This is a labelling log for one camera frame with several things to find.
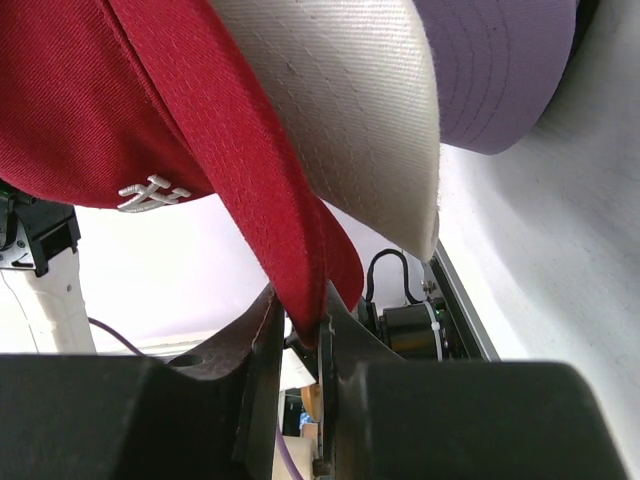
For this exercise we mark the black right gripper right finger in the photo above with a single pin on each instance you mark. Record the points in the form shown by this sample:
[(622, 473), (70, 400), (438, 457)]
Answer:
[(389, 418)]

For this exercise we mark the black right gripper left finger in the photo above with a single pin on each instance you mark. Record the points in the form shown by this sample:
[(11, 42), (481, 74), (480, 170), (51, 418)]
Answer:
[(210, 413)]

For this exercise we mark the red LA baseball cap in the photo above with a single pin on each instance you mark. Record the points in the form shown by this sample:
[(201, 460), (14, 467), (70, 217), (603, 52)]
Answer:
[(135, 105)]

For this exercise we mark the white baseball cap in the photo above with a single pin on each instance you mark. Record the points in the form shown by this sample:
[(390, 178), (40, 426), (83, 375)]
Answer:
[(354, 85)]

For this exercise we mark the lavender LA baseball cap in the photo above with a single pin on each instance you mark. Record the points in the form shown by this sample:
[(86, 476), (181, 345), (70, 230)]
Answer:
[(498, 64)]

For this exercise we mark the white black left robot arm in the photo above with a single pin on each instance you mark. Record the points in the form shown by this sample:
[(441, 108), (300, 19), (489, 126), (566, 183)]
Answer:
[(42, 305)]

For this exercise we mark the aluminium frame rail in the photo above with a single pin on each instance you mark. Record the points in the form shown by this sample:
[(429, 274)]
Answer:
[(468, 326)]

